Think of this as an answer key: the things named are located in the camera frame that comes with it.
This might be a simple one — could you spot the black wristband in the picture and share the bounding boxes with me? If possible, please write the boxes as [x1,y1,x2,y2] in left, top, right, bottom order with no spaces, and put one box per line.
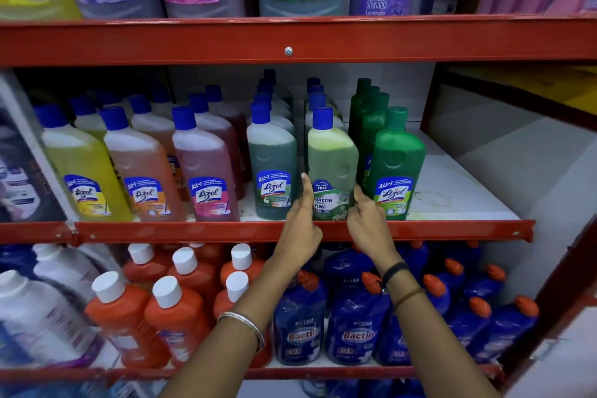
[381,261,412,289]

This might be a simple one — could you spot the person's left forearm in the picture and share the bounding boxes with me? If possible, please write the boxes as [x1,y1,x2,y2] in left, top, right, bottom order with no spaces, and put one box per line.
[160,257,318,398]

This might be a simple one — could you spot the group of orange white-capped bottles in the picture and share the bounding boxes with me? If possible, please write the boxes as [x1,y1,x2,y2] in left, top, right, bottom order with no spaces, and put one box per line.
[83,241,274,371]

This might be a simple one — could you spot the person's left hand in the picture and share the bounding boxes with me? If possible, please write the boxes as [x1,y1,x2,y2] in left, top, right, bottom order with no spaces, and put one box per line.
[272,172,324,269]

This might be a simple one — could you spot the red metal shelf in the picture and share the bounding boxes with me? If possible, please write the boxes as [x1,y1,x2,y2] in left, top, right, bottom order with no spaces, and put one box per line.
[0,15,597,398]

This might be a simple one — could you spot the group of blue orange-capped bottles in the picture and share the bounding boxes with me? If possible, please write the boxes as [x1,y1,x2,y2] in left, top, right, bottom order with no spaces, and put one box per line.
[272,239,541,368]

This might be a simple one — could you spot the brown thread bracelet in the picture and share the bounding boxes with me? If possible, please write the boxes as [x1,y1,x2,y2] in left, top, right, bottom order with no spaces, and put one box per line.
[392,287,428,310]

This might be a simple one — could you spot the yellow liquid bottle blue cap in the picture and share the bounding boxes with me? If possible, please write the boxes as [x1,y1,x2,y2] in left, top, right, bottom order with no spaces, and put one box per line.
[95,88,131,119]
[34,103,134,224]
[68,95,108,142]

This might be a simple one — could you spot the silver bangle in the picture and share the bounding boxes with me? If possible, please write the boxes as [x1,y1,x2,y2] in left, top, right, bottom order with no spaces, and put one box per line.
[216,311,266,354]

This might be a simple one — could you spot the orange liquid bottle blue cap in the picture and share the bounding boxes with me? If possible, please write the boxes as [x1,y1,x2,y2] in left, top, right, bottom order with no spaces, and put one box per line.
[99,106,187,222]
[150,85,180,119]
[127,94,177,156]

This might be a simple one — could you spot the dark labelled packets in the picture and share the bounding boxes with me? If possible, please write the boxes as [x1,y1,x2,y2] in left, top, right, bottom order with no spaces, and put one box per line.
[0,99,66,222]

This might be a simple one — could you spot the person's right forearm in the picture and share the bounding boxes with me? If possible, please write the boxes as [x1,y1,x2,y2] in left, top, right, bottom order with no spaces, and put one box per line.
[382,262,500,398]

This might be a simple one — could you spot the person's right hand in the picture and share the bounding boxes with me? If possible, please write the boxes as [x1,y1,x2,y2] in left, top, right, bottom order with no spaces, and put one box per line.
[346,183,409,275]

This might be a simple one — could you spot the white plastic bottle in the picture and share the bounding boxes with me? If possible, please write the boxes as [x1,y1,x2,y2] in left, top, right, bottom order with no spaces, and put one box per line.
[31,243,101,300]
[0,269,101,366]

